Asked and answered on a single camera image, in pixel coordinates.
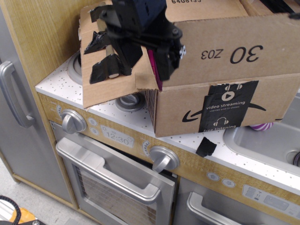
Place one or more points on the oven clock display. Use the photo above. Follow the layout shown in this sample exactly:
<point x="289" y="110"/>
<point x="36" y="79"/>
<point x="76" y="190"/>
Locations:
<point x="117" y="136"/>

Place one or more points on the silver toy sink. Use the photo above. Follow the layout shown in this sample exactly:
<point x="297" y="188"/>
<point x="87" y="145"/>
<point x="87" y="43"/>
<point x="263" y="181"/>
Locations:
<point x="278" y="146"/>

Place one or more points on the purple white striped toy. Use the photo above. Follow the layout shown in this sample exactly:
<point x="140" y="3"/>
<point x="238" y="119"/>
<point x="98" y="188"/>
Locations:
<point x="261" y="127"/>

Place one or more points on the rear silver stove burner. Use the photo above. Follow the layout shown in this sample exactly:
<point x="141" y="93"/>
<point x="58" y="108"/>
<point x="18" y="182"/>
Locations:
<point x="74" y="68"/>

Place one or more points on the wooden toy kitchen frame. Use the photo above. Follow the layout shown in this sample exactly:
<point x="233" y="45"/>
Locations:
<point x="44" y="33"/>

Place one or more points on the black tape strip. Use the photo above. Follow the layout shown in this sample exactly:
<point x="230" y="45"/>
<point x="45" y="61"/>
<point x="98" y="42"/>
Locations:
<point x="99" y="41"/>
<point x="96" y="14"/>
<point x="110" y="67"/>

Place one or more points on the black tape piece on counter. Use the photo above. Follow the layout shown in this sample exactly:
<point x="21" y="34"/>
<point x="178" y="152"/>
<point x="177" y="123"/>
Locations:
<point x="206" y="148"/>

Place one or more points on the toy oven door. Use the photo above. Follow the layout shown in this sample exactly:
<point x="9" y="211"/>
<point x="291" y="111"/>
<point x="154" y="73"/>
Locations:
<point x="115" y="189"/>

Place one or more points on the top black tape strip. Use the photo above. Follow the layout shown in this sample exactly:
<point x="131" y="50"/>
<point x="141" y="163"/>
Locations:
<point x="96" y="14"/>

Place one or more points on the orange object on floor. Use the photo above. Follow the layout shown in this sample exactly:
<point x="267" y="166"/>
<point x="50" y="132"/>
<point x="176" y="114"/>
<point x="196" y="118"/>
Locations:
<point x="26" y="216"/>

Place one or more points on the black tape top right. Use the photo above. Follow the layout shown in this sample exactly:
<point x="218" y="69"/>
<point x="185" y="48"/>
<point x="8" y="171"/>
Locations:
<point x="279" y="6"/>

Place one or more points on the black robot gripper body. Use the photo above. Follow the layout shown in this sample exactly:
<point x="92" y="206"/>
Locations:
<point x="143" y="22"/>

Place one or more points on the middle black tape strip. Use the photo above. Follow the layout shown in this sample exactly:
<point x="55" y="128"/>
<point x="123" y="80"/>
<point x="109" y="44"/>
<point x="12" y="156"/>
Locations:
<point x="99" y="41"/>

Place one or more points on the black narrow gripper finger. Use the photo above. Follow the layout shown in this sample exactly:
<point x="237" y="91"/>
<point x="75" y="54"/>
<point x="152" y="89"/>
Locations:
<point x="168" y="59"/>

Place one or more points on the wooden stick taped on flap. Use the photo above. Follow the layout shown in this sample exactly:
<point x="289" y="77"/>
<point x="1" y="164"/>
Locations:
<point x="109" y="49"/>

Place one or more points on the grey toy fridge door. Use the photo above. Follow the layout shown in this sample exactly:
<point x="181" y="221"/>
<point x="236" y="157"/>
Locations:
<point x="24" y="143"/>

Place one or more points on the left silver oven knob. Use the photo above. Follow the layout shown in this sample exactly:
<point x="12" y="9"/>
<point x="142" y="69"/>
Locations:
<point x="72" y="122"/>

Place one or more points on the silver stove burner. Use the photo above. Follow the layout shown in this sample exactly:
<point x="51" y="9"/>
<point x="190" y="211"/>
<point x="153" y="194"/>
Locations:
<point x="74" y="68"/>
<point x="130" y="103"/>

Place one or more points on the bottom black tape strip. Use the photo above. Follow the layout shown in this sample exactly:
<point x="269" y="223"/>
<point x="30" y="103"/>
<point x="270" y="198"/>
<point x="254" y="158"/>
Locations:
<point x="110" y="67"/>

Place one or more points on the large cardboard box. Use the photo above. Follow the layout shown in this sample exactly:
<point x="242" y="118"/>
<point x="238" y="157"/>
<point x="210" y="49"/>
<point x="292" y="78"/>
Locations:
<point x="237" y="69"/>

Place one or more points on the silver oven knob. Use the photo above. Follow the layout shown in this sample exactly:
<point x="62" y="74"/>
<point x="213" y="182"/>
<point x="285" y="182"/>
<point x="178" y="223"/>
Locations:
<point x="72" y="122"/>
<point x="163" y="159"/>

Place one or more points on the black wide gripper finger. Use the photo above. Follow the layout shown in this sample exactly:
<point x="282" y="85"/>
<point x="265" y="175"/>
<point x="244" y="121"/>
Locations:
<point x="129" y="54"/>

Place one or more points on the toy dishwasher door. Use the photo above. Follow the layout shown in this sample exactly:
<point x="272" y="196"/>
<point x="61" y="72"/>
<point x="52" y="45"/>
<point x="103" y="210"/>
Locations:
<point x="198" y="205"/>

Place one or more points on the right silver oven knob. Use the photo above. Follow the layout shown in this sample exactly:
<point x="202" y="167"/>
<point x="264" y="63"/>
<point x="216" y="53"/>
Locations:
<point x="163" y="159"/>

